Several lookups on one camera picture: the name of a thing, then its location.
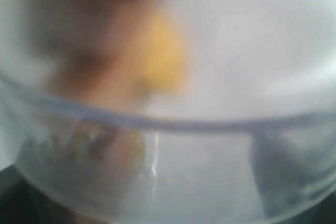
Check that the coins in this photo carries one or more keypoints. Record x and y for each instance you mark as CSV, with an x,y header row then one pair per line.
x,y
118,54

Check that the clear plastic shaker jar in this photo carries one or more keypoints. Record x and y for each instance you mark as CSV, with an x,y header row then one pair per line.
x,y
115,168

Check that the clear dome shaker lid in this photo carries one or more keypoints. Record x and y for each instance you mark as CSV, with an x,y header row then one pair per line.
x,y
252,63

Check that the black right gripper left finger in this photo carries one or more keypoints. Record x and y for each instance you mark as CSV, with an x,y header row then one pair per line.
x,y
21,203

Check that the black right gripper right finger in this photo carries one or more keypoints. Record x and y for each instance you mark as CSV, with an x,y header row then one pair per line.
x,y
324,212

